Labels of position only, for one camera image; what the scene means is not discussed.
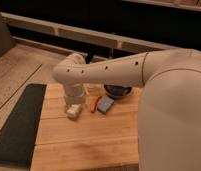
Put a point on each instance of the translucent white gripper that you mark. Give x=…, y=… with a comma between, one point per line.
x=74, y=94

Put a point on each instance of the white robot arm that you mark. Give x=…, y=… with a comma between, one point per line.
x=169, y=114

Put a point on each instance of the white plastic bottle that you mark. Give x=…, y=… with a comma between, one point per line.
x=74, y=111

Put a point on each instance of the blue sponge block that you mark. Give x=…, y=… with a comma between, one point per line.
x=105, y=104

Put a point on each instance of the dark bowl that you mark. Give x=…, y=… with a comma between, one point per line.
x=117, y=92

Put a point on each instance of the wooden cutting board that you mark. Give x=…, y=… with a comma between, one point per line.
x=93, y=142

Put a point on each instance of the dark grey floor mat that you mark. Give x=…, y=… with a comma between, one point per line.
x=18, y=134

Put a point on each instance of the white shelf rail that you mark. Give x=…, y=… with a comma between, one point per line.
x=83, y=35

